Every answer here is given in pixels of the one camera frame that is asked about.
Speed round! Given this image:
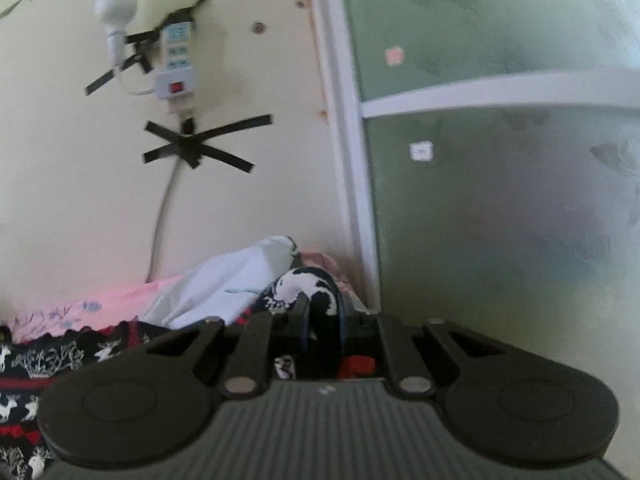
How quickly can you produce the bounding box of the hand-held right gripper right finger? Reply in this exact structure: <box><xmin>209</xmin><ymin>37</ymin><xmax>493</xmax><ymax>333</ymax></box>
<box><xmin>335</xmin><ymin>284</ymin><xmax>507</xmax><ymax>401</ymax></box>

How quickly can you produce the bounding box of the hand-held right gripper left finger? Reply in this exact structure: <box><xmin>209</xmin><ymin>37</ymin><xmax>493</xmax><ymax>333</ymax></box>
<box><xmin>144</xmin><ymin>295</ymin><xmax>311</xmax><ymax>398</ymax></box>

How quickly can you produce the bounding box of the black reindeer pattern sweater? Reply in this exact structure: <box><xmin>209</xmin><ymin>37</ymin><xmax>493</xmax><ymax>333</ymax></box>
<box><xmin>0</xmin><ymin>267</ymin><xmax>377</xmax><ymax>480</ymax></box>

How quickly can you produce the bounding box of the white cloth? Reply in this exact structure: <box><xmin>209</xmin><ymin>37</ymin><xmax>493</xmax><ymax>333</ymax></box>
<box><xmin>141</xmin><ymin>235</ymin><xmax>302</xmax><ymax>332</ymax></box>

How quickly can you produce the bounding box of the pink floral bedsheet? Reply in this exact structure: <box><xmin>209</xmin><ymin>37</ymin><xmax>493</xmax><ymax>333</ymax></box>
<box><xmin>7</xmin><ymin>252</ymin><xmax>357</xmax><ymax>347</ymax></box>

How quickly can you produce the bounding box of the black tape cross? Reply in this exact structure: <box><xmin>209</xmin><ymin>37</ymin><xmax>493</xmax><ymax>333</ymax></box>
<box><xmin>142</xmin><ymin>114</ymin><xmax>274</xmax><ymax>175</ymax></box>

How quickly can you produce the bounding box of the frosted glass window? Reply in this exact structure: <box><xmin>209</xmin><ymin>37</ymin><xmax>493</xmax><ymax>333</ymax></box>
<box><xmin>304</xmin><ymin>0</ymin><xmax>640</xmax><ymax>321</ymax></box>

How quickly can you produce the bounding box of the white power strip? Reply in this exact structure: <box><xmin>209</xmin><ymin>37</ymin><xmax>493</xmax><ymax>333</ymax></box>
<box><xmin>151</xmin><ymin>21</ymin><xmax>197</xmax><ymax>115</ymax></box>

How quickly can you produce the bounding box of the white light bulb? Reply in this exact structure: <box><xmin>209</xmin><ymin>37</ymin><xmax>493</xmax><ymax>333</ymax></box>
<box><xmin>94</xmin><ymin>0</ymin><xmax>140</xmax><ymax>61</ymax></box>

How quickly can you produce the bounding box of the grey power cable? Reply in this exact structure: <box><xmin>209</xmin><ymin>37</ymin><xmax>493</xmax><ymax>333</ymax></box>
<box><xmin>145</xmin><ymin>110</ymin><xmax>193</xmax><ymax>283</ymax></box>

